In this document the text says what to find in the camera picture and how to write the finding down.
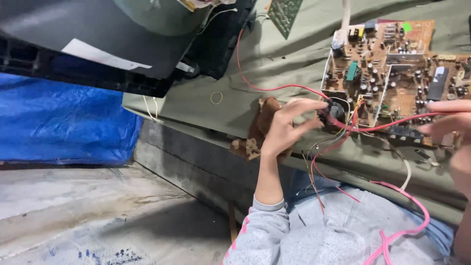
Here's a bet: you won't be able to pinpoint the grey sweatshirt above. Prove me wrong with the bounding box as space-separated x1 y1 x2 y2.
221 187 454 265

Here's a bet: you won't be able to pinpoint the thin white wire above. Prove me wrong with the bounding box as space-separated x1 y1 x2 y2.
142 94 163 124

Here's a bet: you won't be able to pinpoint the thick red anode wire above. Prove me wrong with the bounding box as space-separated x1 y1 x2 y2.
236 29 330 101

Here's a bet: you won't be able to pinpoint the red lead wire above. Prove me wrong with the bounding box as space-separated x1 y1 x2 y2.
329 112 447 133

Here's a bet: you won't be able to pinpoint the large brown circuit board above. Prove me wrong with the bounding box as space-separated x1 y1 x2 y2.
319 19 471 148

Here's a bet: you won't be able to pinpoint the grey curved cable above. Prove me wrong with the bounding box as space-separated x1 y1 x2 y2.
359 132 413 192

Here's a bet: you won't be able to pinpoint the brown patterned rag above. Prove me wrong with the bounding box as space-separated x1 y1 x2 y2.
230 96 296 163

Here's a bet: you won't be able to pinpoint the olive green table cloth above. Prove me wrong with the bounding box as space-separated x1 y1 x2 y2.
121 0 471 226

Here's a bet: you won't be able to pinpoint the person's right hand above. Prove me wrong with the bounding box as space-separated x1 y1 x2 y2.
419 99 471 200

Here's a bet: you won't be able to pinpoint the grey-green picture tube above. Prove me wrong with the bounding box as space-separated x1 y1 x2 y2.
112 0 221 37

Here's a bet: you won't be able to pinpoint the small metal tool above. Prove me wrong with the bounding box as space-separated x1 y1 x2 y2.
414 148 441 167

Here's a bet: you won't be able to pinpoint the white flat ribbon cable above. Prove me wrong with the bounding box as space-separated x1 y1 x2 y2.
339 0 352 39

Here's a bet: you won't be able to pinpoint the black flyback transformer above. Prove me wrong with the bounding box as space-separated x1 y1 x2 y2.
317 97 354 130

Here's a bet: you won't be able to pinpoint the person's left hand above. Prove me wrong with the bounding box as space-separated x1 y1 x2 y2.
261 98 329 159

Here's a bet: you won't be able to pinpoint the small green circuit board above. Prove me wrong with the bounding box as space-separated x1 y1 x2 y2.
266 0 304 40

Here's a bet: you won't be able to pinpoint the black television casing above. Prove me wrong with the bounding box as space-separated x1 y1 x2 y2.
0 0 259 98

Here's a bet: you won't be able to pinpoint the blue plastic tarp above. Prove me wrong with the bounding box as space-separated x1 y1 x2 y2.
0 72 145 166

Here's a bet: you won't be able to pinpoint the white paper sheet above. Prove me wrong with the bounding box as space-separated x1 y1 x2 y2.
60 38 153 71

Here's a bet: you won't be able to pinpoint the thin red hanging wires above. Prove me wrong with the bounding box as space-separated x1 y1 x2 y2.
310 127 362 216

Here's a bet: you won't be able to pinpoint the pink cable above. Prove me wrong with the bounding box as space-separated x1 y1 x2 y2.
362 180 431 265

